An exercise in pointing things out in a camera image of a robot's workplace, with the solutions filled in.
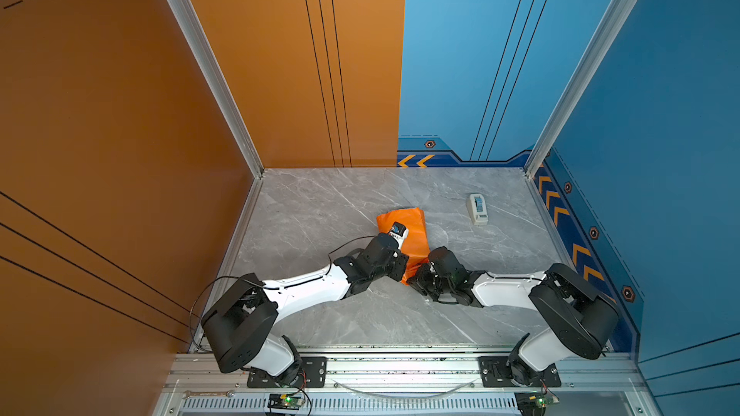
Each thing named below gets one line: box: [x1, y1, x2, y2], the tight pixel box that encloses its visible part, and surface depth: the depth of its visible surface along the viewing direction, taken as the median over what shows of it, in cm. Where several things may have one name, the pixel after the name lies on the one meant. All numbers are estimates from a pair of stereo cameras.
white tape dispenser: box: [466, 193, 489, 227], surface depth 105 cm
